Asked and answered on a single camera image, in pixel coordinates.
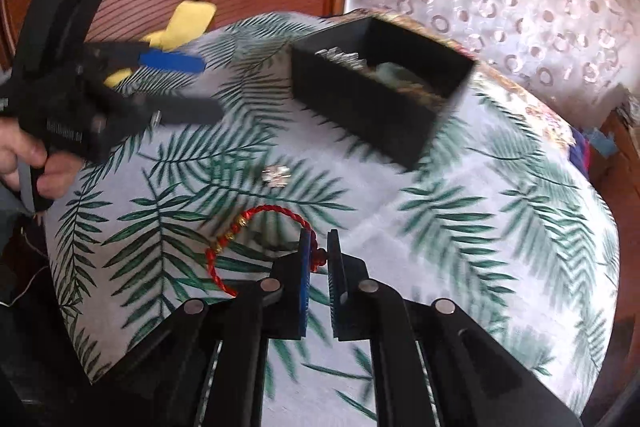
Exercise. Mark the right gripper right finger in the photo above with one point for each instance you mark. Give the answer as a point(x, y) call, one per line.
point(433, 365)

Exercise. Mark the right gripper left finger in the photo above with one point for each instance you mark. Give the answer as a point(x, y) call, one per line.
point(205, 365)

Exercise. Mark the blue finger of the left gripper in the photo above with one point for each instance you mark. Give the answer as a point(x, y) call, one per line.
point(176, 111)
point(172, 61)

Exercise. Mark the silver crystal hair comb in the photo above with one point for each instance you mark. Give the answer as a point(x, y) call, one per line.
point(350, 60)

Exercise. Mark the pale jade bangle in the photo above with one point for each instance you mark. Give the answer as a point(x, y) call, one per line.
point(397, 77)

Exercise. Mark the person's left hand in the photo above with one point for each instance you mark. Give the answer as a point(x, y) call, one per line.
point(59, 169)

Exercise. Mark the yellow plush toy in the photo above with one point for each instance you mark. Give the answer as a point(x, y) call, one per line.
point(188, 22)

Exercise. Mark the small silver brooch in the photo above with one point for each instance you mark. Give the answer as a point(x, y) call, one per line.
point(275, 176)

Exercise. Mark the palm leaf print bedsheet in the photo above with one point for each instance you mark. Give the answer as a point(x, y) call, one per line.
point(492, 218)

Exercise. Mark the black square storage box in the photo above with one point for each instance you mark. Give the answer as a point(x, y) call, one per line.
point(399, 124)

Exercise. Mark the blue blanket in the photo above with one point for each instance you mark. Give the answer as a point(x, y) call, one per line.
point(579, 153)

